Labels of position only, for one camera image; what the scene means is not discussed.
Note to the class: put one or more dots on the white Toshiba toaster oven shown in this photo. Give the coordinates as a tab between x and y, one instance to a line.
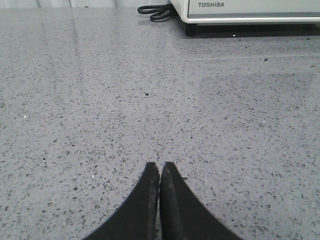
245	12

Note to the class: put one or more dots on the grey curtain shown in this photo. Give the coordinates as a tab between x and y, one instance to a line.
79	3

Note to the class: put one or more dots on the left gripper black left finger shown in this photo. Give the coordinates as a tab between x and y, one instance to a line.
136	217

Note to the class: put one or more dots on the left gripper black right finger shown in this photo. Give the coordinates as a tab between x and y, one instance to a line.
182	215

